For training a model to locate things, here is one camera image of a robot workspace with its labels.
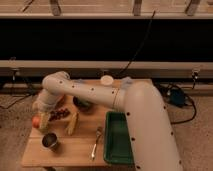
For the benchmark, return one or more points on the green plastic tray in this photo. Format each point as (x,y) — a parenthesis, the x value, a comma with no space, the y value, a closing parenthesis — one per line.
(117,146)

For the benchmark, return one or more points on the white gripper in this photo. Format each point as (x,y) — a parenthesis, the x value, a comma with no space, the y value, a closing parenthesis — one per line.
(42,106)

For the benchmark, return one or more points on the orange bowl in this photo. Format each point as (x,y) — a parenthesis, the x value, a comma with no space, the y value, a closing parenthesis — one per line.
(61,99)

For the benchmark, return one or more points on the wooden table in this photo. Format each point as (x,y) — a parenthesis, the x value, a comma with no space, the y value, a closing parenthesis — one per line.
(74,150)

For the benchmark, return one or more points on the white cup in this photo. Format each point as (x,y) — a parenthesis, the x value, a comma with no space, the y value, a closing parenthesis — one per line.
(107,80)

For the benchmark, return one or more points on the silver fork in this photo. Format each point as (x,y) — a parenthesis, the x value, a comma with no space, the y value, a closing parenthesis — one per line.
(98,135)

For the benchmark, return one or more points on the yellow corn cob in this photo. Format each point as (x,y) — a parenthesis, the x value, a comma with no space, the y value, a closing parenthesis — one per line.
(72,124)

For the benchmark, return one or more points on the dark grapes bunch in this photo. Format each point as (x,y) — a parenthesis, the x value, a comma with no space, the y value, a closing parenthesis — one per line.
(58,114)

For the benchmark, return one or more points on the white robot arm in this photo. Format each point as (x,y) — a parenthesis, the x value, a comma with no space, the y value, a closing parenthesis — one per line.
(152,140)

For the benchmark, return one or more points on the metal cup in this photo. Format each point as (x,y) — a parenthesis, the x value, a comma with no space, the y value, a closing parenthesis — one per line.
(50,141)

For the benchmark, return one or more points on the red apple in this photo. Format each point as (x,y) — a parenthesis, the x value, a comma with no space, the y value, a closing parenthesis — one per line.
(36,122)

